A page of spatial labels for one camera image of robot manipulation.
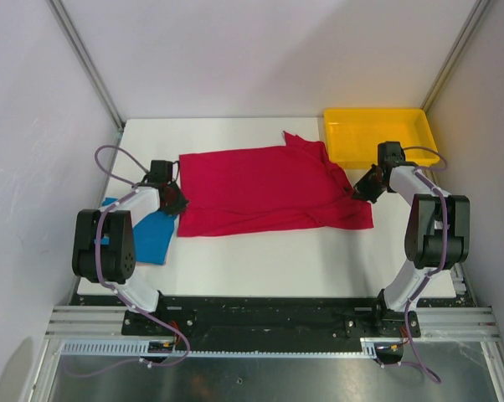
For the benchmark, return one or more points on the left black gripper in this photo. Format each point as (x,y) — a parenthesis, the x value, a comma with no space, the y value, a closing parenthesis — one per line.
(181,206)

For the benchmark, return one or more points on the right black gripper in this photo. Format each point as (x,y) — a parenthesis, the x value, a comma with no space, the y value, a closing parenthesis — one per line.
(362,192)

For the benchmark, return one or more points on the red polo shirt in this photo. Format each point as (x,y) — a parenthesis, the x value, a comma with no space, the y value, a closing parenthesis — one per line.
(287,187)

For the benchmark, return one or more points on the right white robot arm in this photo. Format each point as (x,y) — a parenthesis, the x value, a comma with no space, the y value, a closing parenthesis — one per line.
(437,235)

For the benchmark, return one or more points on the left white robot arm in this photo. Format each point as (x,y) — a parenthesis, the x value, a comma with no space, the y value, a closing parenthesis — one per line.
(104,250)

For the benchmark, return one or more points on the folded blue t shirt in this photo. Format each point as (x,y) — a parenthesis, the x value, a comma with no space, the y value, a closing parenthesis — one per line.
(151,230)

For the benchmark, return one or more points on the yellow plastic tray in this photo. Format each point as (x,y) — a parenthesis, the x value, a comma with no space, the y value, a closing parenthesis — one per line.
(353,135)

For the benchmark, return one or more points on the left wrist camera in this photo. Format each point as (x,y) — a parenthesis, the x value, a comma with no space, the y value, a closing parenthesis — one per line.
(161,171)

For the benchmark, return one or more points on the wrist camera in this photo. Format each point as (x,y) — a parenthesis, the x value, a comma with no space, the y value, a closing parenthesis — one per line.
(390,154)
(161,171)

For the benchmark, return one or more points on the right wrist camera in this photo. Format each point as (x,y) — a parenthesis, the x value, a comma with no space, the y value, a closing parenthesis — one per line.
(390,154)

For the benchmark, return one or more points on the grey slotted cable duct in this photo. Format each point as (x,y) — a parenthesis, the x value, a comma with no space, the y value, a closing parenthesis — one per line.
(343,348)

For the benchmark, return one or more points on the right aluminium frame post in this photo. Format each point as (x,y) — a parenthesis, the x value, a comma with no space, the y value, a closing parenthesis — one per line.
(467,32)

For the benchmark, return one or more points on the aluminium frame post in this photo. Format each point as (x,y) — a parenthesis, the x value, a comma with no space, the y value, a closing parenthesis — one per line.
(81,52)
(467,32)

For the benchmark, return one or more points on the left aluminium frame post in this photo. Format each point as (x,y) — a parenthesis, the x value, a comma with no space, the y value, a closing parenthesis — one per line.
(81,52)

